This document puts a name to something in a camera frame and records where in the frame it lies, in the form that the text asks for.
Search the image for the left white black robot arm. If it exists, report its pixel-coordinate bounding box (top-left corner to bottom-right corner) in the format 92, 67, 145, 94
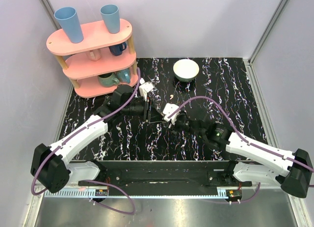
30, 82, 163, 194

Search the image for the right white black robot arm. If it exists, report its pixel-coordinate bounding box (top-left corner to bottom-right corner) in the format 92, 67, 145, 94
164, 112, 314, 198

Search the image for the black marble pattern mat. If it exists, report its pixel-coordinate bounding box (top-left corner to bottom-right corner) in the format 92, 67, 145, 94
53, 57, 273, 162

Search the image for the light blue butterfly mug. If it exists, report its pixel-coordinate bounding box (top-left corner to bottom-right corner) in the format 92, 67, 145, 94
116, 68, 131, 84

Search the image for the cream white bowl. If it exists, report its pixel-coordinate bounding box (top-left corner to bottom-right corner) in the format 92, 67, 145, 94
173, 59, 199, 82

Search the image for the green glazed mug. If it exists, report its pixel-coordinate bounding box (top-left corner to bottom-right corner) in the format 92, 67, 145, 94
98, 72, 120, 87

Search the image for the pink three-tier shelf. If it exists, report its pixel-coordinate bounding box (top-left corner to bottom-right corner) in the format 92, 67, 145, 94
46, 19, 139, 98

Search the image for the dark blue mug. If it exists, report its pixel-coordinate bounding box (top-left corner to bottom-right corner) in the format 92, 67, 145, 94
109, 42, 127, 56

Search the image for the pink mug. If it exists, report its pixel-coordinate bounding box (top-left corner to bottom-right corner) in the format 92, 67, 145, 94
88, 49, 102, 61

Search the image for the right light blue tumbler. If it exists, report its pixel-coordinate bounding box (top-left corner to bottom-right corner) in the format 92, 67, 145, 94
100, 4, 120, 34

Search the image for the light blue tumbler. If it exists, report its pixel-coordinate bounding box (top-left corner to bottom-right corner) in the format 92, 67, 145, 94
100, 4, 120, 34
54, 7, 84, 44

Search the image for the left light blue tumbler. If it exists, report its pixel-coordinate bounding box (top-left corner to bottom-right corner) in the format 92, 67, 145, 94
54, 7, 84, 44

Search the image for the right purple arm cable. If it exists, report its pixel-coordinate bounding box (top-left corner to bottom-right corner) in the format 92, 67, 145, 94
169, 96, 314, 172

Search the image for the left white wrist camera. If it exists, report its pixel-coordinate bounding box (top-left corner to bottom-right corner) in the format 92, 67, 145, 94
139, 82, 155, 99

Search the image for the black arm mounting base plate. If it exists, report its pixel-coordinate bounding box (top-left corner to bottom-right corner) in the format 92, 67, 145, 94
95, 161, 252, 187

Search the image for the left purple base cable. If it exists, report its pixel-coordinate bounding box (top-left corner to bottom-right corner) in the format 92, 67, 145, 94
83, 179, 136, 215

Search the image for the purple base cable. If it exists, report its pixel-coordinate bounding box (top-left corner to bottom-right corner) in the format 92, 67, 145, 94
83, 179, 136, 215
203, 182, 261, 204

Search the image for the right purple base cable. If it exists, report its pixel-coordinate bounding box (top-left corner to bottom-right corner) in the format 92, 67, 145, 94
203, 182, 261, 204

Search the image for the slotted white cable duct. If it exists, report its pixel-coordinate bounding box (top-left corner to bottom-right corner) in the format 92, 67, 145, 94
44, 188, 227, 199

